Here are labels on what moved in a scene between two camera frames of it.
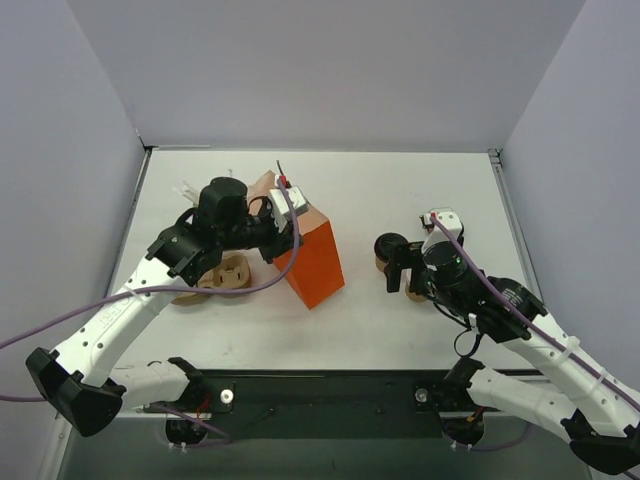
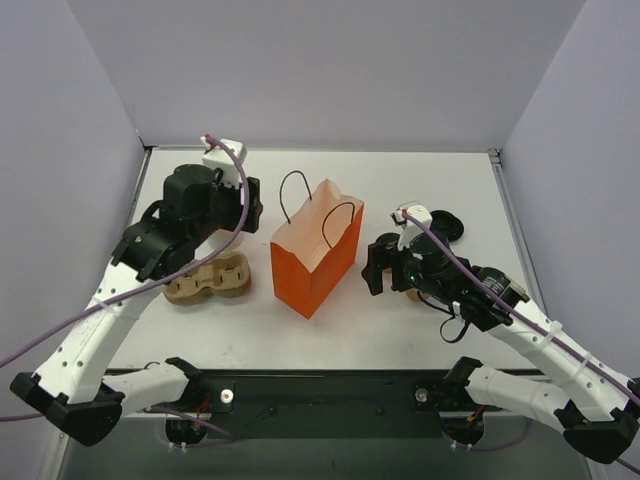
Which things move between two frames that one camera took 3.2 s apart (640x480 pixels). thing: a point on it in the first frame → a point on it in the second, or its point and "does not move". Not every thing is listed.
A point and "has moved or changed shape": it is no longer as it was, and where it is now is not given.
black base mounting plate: x=326 y=404 does not move
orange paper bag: x=316 y=271 has moved or changed shape
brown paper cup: x=414 y=296 does not move
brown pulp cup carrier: x=235 y=271 does not move
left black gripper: x=279 y=245 → x=252 y=205
